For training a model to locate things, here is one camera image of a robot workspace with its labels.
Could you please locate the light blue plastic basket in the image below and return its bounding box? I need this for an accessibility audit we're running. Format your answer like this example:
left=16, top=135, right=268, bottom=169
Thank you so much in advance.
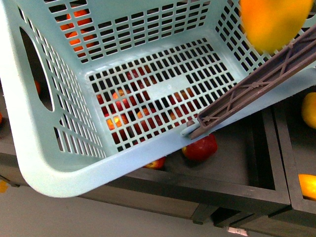
left=0, top=0, right=316, bottom=199

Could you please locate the yellow mango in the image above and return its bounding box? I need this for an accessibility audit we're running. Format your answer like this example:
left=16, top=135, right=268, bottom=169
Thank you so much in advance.
left=239, top=0, right=314, bottom=53
left=301, top=92, right=316, bottom=129
left=298, top=174, right=316, bottom=201

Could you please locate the brown basket handle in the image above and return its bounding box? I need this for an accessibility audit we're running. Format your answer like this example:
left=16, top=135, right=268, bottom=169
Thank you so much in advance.
left=181, top=26, right=316, bottom=139

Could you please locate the yellow mango in bin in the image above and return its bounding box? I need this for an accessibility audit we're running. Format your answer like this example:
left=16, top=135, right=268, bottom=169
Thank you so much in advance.
left=301, top=92, right=316, bottom=129

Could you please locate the red apple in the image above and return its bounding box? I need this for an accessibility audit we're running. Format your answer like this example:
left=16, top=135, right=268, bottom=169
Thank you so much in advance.
left=182, top=134, right=218, bottom=162

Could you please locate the black display bin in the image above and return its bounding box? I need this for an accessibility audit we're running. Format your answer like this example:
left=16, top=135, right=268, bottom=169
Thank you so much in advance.
left=0, top=83, right=292, bottom=225

